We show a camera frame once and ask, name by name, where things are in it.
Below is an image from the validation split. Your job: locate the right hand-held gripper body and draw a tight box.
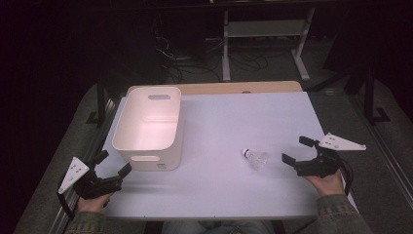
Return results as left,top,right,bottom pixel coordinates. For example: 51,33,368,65
293,132,367,178

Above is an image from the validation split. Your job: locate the black metal stand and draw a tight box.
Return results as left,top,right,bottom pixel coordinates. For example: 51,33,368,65
362,62,392,126
86,67,115,130

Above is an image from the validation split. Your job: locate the white metal desk frame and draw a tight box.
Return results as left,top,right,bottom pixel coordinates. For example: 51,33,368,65
221,8,317,82

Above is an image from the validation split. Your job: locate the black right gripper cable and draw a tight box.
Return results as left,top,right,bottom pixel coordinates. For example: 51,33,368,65
337,157,355,197

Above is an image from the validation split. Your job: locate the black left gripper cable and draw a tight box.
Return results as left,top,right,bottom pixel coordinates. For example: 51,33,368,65
56,175,77,221

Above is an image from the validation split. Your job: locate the person's right hand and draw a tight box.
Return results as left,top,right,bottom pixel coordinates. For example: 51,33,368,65
306,170,346,198

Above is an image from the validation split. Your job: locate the white shuttlecock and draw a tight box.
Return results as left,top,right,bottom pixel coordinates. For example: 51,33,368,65
242,148,271,172

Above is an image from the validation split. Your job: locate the person's left hand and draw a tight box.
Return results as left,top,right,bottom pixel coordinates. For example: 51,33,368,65
76,194,113,214

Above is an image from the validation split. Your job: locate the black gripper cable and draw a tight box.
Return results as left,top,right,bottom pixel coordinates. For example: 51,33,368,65
56,175,77,221
337,157,355,197

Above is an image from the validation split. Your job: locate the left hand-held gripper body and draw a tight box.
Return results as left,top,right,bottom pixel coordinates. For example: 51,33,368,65
57,157,124,200

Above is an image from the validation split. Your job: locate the white plastic storage bin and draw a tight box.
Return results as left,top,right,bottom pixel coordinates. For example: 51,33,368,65
111,86,183,173

